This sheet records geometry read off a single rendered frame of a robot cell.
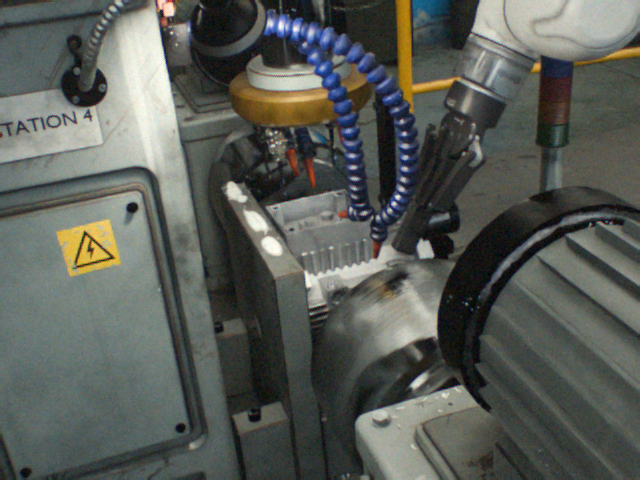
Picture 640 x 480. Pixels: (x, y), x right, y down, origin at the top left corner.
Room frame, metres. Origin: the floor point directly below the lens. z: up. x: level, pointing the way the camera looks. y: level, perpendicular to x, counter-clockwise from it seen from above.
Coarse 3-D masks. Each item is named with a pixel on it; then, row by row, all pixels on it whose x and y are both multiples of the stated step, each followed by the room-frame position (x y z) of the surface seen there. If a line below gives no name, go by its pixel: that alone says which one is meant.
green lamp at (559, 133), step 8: (536, 128) 1.43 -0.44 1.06; (544, 128) 1.41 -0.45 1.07; (552, 128) 1.40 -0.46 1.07; (560, 128) 1.40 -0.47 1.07; (568, 128) 1.41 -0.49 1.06; (536, 136) 1.43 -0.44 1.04; (544, 136) 1.40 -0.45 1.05; (552, 136) 1.40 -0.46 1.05; (560, 136) 1.40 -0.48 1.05; (544, 144) 1.40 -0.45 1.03; (552, 144) 1.40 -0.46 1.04; (560, 144) 1.40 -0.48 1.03
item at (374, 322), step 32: (384, 288) 0.73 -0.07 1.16; (416, 288) 0.72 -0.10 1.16; (352, 320) 0.71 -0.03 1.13; (384, 320) 0.68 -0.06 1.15; (416, 320) 0.66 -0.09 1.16; (320, 352) 0.73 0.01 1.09; (352, 352) 0.68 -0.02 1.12; (384, 352) 0.64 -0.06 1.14; (416, 352) 0.62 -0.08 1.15; (320, 384) 0.71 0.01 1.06; (352, 384) 0.64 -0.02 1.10; (384, 384) 0.61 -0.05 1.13; (416, 384) 0.60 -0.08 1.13; (448, 384) 0.58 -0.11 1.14; (352, 416) 0.62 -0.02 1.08; (352, 448) 0.61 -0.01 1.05
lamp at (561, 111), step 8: (544, 104) 1.41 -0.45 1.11; (552, 104) 1.40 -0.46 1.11; (560, 104) 1.39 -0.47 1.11; (568, 104) 1.40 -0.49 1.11; (544, 112) 1.41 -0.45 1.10; (552, 112) 1.40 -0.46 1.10; (560, 112) 1.39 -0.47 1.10; (568, 112) 1.40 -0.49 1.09; (544, 120) 1.41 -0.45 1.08; (552, 120) 1.40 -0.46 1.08; (560, 120) 1.40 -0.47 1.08; (568, 120) 1.40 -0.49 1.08
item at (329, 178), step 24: (240, 144) 1.27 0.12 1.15; (312, 144) 1.20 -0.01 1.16; (216, 168) 1.28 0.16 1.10; (240, 168) 1.19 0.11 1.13; (264, 168) 1.17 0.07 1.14; (288, 168) 1.18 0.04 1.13; (336, 168) 1.20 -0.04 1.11; (216, 192) 1.25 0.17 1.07; (264, 192) 1.17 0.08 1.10; (288, 192) 1.18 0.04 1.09; (312, 192) 1.19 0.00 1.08
